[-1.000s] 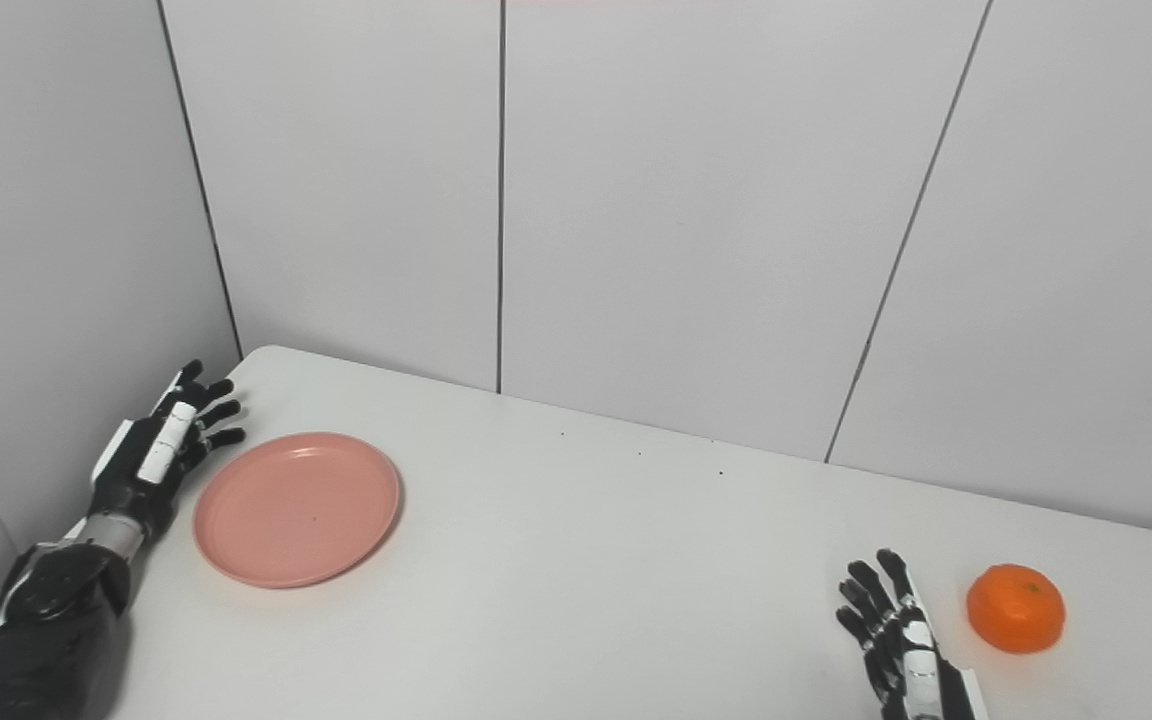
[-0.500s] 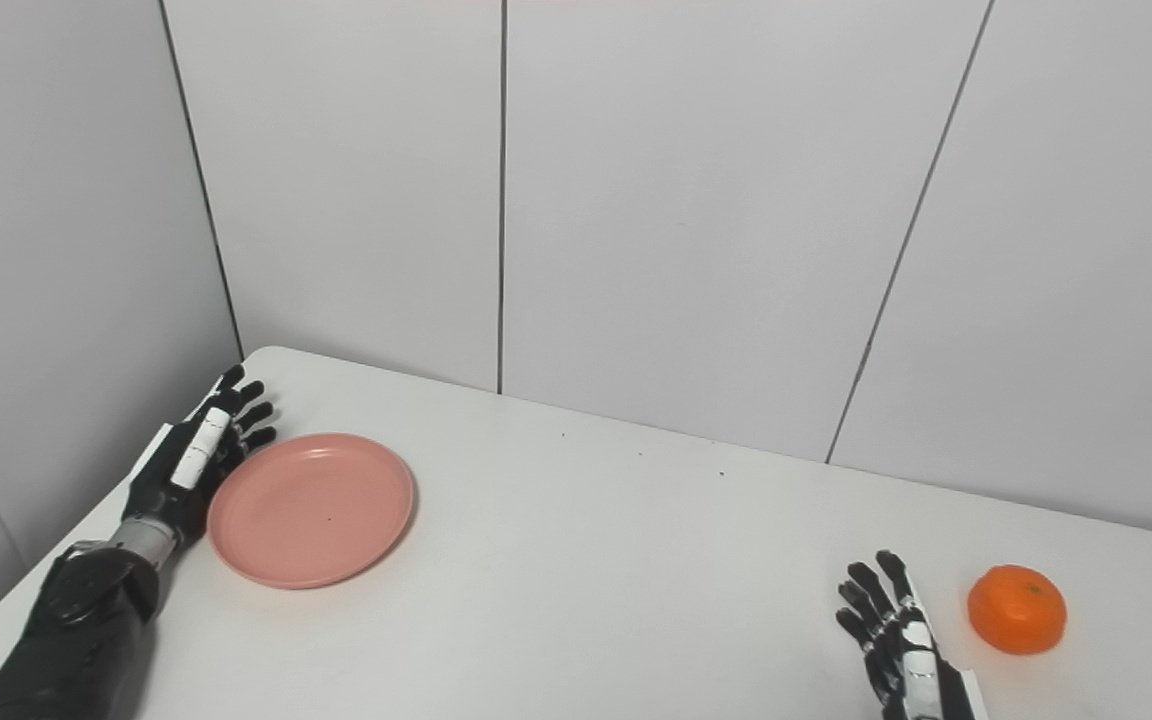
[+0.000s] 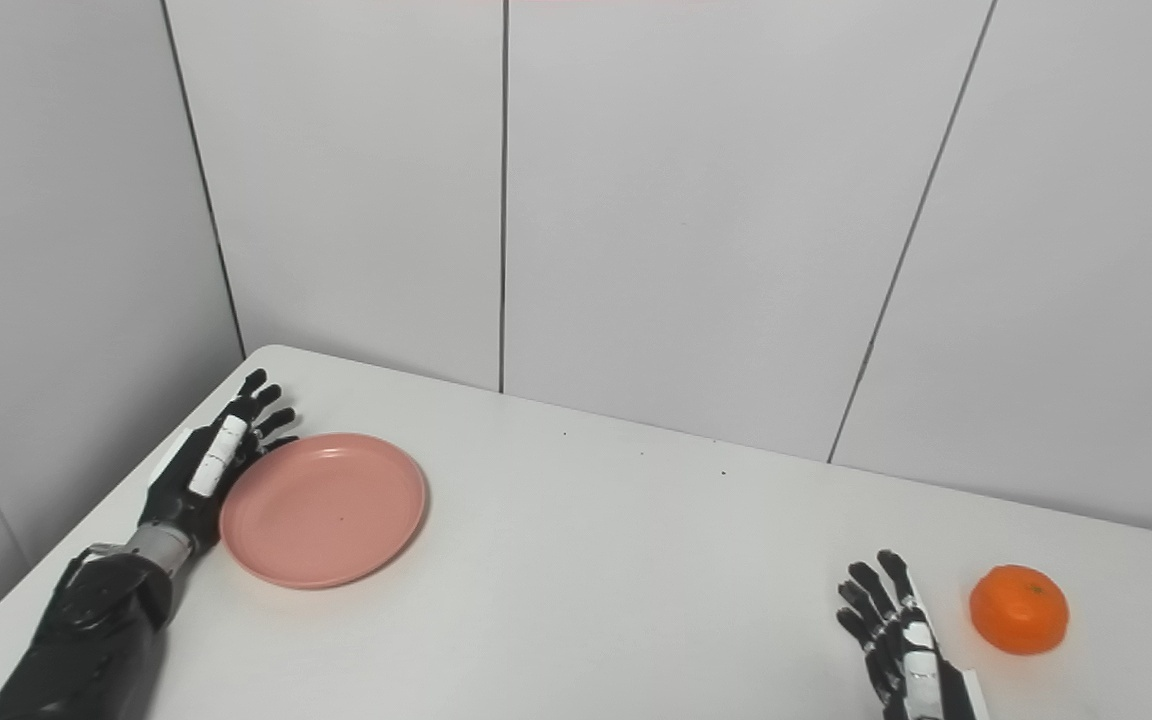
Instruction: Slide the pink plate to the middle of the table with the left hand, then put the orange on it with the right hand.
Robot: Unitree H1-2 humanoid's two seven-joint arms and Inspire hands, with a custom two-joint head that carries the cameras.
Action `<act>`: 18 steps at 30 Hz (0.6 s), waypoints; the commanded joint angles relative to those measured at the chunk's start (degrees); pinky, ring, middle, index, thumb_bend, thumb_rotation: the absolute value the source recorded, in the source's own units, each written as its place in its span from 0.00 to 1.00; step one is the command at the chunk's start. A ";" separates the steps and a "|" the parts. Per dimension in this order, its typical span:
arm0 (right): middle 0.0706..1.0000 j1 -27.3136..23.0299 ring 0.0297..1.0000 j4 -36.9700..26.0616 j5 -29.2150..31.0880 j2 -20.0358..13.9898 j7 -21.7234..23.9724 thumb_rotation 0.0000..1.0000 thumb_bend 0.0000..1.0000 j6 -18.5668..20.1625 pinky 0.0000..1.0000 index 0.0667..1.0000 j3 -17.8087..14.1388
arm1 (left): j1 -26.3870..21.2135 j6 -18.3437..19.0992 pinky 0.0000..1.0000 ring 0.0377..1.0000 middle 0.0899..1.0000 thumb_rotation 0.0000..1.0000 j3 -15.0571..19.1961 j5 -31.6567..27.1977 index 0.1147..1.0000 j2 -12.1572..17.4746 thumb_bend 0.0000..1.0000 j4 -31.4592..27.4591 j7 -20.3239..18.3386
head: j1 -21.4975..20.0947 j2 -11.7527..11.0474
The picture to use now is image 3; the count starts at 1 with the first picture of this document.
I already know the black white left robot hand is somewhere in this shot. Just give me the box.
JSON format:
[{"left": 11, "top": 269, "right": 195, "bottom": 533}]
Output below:
[{"left": 138, "top": 369, "right": 300, "bottom": 553}]

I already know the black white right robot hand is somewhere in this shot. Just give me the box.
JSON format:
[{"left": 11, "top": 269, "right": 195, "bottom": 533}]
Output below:
[{"left": 836, "top": 549, "right": 989, "bottom": 720}]

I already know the orange fruit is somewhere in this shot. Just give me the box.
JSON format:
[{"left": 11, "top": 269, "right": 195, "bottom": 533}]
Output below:
[{"left": 969, "top": 564, "right": 1071, "bottom": 657}]

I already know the pink round plate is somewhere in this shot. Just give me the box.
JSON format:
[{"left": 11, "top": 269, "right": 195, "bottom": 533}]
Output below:
[{"left": 219, "top": 432, "right": 428, "bottom": 590}]

